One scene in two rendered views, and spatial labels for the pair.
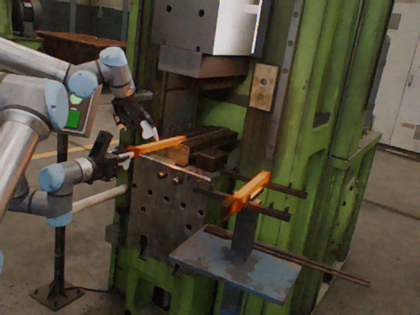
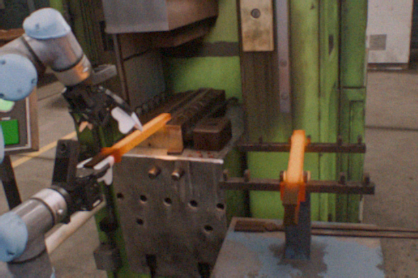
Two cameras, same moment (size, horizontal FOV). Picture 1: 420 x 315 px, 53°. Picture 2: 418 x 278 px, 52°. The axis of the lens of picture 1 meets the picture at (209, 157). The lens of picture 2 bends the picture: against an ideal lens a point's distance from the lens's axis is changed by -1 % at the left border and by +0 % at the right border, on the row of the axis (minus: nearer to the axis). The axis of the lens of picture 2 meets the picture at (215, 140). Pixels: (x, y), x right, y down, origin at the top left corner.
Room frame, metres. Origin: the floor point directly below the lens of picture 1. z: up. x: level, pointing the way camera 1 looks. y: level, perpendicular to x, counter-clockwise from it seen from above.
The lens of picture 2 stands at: (0.40, 0.15, 1.39)
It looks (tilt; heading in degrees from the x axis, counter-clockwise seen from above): 21 degrees down; 352
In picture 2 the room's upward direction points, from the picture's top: 5 degrees counter-clockwise
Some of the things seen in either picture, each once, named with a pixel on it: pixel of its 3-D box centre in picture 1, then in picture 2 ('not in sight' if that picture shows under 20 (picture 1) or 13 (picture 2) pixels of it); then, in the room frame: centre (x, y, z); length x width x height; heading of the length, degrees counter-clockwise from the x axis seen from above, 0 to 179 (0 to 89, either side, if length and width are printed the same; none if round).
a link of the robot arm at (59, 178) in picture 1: (60, 176); (19, 230); (1.15, 0.43, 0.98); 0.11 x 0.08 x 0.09; 151
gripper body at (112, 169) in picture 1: (99, 166); (73, 193); (1.28, 0.35, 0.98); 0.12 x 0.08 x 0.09; 151
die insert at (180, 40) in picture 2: (214, 79); (181, 30); (1.87, 0.03, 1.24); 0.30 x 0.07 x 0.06; 151
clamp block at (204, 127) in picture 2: (212, 160); (213, 134); (1.62, -0.01, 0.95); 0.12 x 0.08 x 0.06; 151
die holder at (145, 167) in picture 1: (200, 196); (202, 182); (1.82, 0.02, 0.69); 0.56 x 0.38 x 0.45; 151
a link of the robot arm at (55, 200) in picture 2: (81, 170); (48, 208); (1.21, 0.39, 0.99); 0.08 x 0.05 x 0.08; 61
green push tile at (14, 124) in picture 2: (70, 119); (6, 133); (1.73, 0.61, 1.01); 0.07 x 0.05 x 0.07; 86
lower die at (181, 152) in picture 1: (196, 140); (179, 114); (1.84, 0.07, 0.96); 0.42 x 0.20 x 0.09; 151
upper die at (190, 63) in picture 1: (207, 61); (167, 8); (1.84, 0.07, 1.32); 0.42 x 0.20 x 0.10; 151
